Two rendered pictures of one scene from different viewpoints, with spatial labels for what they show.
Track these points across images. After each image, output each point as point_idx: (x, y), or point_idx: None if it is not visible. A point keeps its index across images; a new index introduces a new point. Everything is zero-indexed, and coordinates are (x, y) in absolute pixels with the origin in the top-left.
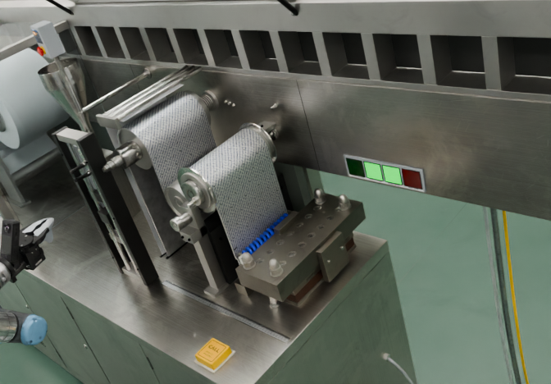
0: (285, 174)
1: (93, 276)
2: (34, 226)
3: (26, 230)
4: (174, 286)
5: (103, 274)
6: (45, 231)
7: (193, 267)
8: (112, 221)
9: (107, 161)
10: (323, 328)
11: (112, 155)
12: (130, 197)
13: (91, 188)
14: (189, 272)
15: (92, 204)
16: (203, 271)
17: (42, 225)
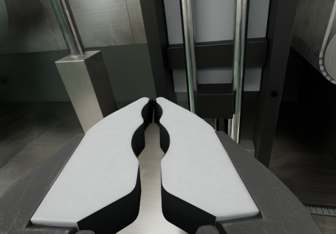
0: None
1: (130, 231)
2: (119, 141)
3: (79, 196)
4: (306, 208)
5: (147, 222)
6: (254, 158)
7: (286, 169)
8: (236, 111)
9: (95, 60)
10: None
11: (99, 54)
12: (115, 110)
13: (194, 30)
14: (294, 178)
15: (169, 84)
16: (310, 170)
17: (167, 126)
